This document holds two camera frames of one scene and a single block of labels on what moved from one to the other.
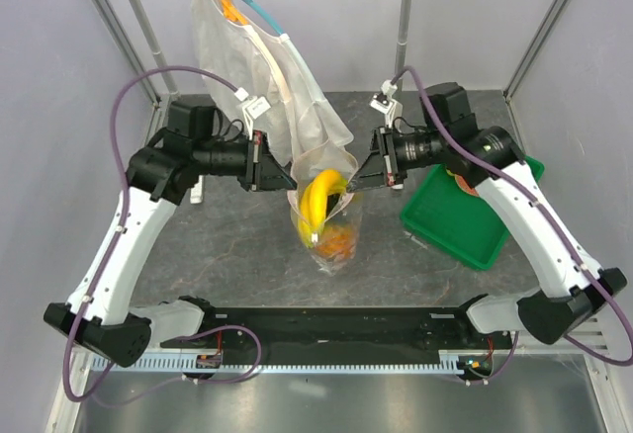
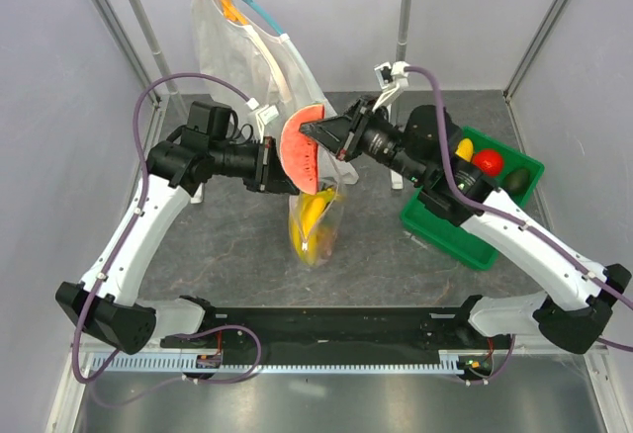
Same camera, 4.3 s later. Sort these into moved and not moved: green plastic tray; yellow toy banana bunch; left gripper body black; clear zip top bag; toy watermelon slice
Moved: toy watermelon slice; yellow toy banana bunch; clear zip top bag
Not moved: green plastic tray; left gripper body black
